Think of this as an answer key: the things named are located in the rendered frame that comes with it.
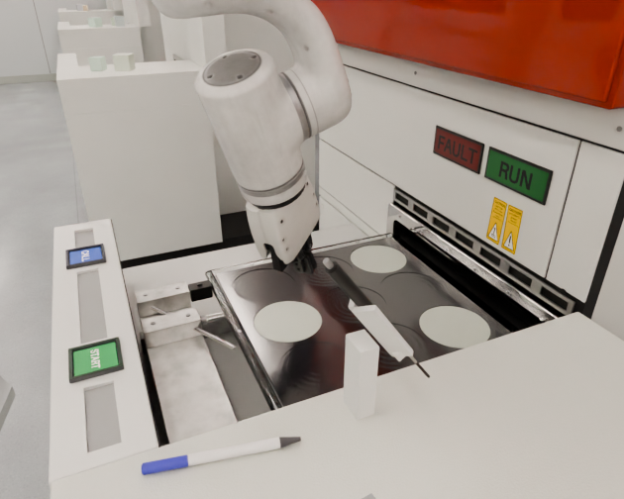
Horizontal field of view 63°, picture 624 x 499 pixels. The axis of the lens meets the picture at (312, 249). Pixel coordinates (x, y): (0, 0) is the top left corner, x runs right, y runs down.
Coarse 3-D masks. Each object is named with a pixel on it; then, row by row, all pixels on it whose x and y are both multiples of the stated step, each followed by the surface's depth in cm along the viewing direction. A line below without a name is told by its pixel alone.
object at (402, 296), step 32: (320, 256) 91; (224, 288) 81; (256, 288) 82; (288, 288) 82; (320, 288) 81; (384, 288) 82; (416, 288) 82; (448, 288) 81; (352, 320) 74; (416, 320) 74; (256, 352) 68; (288, 352) 68; (320, 352) 68; (384, 352) 68; (416, 352) 68; (448, 352) 68; (288, 384) 62; (320, 384) 62
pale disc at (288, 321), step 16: (272, 304) 78; (288, 304) 78; (304, 304) 78; (256, 320) 74; (272, 320) 74; (288, 320) 74; (304, 320) 74; (320, 320) 74; (272, 336) 71; (288, 336) 71; (304, 336) 71
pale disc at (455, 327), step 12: (432, 312) 76; (444, 312) 76; (456, 312) 76; (468, 312) 76; (420, 324) 73; (432, 324) 73; (444, 324) 73; (456, 324) 73; (468, 324) 73; (480, 324) 73; (432, 336) 71; (444, 336) 71; (456, 336) 71; (468, 336) 71; (480, 336) 71
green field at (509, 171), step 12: (492, 156) 74; (504, 156) 72; (492, 168) 74; (504, 168) 72; (516, 168) 70; (528, 168) 68; (504, 180) 73; (516, 180) 70; (528, 180) 68; (540, 180) 67; (528, 192) 69; (540, 192) 67
